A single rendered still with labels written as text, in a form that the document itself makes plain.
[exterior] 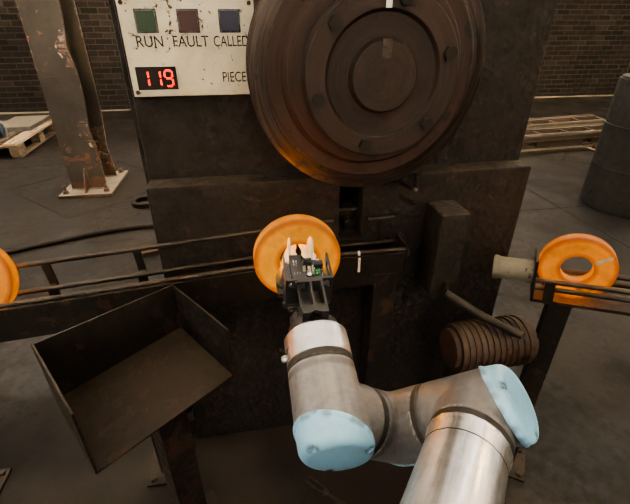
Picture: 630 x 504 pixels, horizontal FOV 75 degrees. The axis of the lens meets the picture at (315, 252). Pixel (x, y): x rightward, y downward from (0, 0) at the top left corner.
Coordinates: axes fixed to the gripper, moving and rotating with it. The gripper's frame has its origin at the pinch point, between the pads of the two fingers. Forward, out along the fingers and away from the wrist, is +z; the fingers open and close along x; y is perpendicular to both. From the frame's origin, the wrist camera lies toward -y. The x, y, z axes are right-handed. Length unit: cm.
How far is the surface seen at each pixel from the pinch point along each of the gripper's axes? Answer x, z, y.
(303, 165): -3.9, 20.4, 3.6
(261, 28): 3.5, 27.5, 27.7
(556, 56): -523, 601, -191
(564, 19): -519, 616, -138
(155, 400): 27.3, -15.2, -21.5
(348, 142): -11.2, 14.2, 12.3
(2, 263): 63, 20, -18
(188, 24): 17.2, 39.8, 24.6
